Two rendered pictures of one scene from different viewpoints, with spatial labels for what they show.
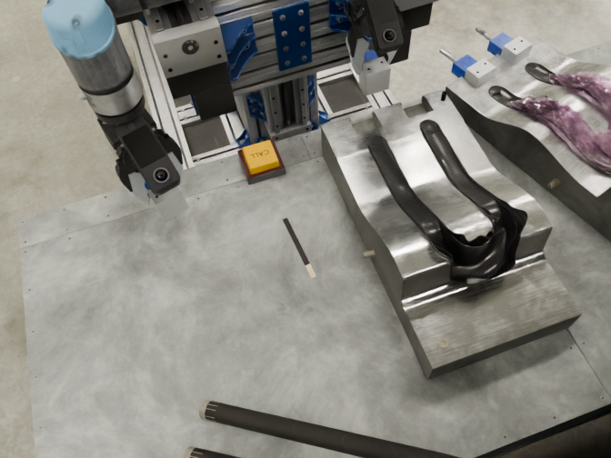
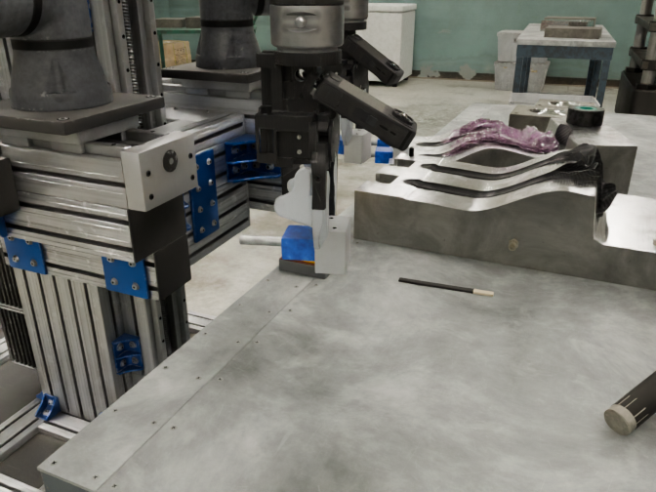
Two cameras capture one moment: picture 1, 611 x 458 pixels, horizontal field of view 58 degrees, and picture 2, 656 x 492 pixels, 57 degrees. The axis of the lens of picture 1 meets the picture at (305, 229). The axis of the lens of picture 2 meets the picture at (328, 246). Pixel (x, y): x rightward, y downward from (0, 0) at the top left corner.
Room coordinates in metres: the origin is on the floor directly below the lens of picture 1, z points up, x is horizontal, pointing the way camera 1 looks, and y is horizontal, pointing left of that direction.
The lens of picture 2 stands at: (0.16, 0.74, 1.22)
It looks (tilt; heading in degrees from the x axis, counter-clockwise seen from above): 24 degrees down; 308
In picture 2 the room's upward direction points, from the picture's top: straight up
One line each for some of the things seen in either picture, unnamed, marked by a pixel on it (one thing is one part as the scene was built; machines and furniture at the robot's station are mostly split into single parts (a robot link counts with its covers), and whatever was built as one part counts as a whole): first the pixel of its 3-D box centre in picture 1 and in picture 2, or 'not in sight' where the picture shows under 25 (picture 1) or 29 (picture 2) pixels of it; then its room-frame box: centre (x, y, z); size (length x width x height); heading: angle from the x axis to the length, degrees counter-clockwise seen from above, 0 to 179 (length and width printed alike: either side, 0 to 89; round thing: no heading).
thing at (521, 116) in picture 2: not in sight; (547, 123); (0.72, -1.01, 0.84); 0.20 x 0.15 x 0.07; 14
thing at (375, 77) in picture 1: (365, 60); (334, 143); (0.84, -0.15, 0.93); 0.13 x 0.05 x 0.05; 14
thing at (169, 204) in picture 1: (155, 182); (293, 242); (0.59, 0.25, 0.93); 0.13 x 0.05 x 0.05; 30
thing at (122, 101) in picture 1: (110, 89); (307, 28); (0.57, 0.25, 1.17); 0.08 x 0.08 x 0.05
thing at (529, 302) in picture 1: (437, 212); (514, 199); (0.51, -0.24, 0.87); 0.50 x 0.26 x 0.14; 14
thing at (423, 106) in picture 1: (415, 113); (400, 172); (0.74, -0.24, 0.87); 0.05 x 0.05 x 0.04; 14
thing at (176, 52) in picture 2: not in sight; (167, 57); (7.50, -4.92, 0.20); 0.63 x 0.44 x 0.40; 108
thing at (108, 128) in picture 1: (128, 124); (301, 107); (0.58, 0.25, 1.09); 0.09 x 0.08 x 0.12; 30
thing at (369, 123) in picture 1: (365, 128); (383, 187); (0.72, -0.14, 0.87); 0.05 x 0.05 x 0.04; 14
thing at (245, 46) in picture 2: not in sight; (227, 42); (1.21, -0.24, 1.09); 0.15 x 0.15 x 0.10
